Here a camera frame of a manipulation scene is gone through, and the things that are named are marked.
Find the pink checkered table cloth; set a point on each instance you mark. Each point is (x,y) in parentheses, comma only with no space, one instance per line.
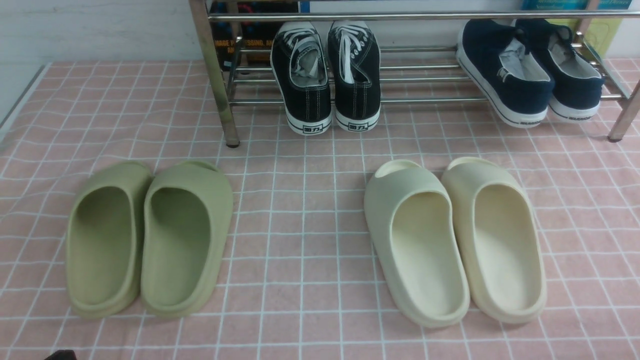
(299,277)

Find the green slipper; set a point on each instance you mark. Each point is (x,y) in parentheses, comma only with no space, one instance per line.
(104,240)
(187,215)

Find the green right slipper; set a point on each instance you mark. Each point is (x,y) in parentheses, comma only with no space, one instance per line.
(187,215)

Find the cream right slipper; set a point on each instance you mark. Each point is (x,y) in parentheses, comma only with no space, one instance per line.
(497,239)

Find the cream slipper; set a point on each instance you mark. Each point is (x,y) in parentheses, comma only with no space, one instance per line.
(497,239)
(409,217)

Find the teal yellow book behind rack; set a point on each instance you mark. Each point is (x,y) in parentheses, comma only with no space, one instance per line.
(601,31)

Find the black book behind rack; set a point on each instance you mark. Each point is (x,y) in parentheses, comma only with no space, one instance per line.
(256,35)

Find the black canvas sneaker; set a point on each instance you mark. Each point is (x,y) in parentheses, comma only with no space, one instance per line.
(299,67)
(355,59)

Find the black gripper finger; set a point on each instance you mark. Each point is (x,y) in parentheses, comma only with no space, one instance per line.
(62,355)

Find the green left slipper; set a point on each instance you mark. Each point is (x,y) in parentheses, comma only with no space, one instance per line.
(104,240)

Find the navy slip-on shoe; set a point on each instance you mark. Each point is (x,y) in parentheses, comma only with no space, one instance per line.
(499,60)
(577,92)

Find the navy left slip-on shoe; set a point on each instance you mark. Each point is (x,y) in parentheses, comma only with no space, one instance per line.
(499,60)

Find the cream left slipper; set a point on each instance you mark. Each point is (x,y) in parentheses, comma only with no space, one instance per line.
(409,217)

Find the navy right slip-on shoe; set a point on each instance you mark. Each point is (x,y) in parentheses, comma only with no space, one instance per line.
(577,92)

